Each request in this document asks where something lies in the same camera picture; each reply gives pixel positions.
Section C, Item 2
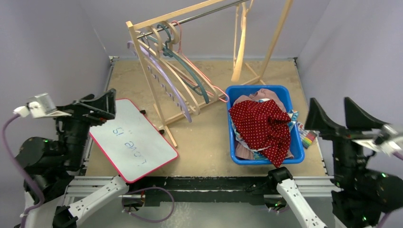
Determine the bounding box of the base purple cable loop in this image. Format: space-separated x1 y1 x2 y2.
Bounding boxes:
121 187 176 223

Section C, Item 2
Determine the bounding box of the red-edged whiteboard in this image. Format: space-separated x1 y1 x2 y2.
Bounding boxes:
89 99 179 183

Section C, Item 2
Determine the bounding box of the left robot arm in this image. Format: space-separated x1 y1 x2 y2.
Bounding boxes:
15 89 116 228

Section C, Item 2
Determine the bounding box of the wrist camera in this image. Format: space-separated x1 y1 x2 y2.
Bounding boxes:
353 124 403 160
13 93 72 119

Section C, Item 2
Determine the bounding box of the cream hanger of dress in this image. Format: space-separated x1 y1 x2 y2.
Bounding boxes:
231 0 254 82

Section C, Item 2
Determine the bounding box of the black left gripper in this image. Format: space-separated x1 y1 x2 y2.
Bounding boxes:
51 87 117 166

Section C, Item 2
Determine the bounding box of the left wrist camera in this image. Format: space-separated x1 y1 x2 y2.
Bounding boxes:
13 93 72 119

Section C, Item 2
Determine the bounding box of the pink pleated skirt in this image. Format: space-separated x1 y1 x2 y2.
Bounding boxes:
233 88 291 158

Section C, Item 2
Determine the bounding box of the marker pen pack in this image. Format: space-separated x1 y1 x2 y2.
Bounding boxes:
296 121 318 149

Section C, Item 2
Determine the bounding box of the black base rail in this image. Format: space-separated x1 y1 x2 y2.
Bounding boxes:
127 167 294 207

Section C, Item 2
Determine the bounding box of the red polka dot dress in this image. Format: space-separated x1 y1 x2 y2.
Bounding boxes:
229 100 291 168

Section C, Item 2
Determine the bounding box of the wooden clothes rack frame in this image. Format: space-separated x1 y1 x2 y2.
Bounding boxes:
125 0 295 149

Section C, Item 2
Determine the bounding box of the cream wooden hanger front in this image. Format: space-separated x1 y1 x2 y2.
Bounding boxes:
132 26 201 115

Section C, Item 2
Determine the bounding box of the blue floral garment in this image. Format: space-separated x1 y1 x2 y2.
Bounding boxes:
230 110 299 160

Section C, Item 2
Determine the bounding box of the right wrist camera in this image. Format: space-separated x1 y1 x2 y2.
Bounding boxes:
353 124 403 160

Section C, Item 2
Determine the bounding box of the metal rack rod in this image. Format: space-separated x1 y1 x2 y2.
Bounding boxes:
125 0 247 31

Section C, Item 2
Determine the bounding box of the teal hanger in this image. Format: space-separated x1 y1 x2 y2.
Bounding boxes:
146 21 217 104

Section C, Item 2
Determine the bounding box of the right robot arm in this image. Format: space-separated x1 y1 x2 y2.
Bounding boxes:
305 97 403 228

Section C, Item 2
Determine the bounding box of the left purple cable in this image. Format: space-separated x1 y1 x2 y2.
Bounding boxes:
1 114 46 228

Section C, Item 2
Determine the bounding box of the cream wooden hanger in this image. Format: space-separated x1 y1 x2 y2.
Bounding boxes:
157 21 219 104
132 26 201 115

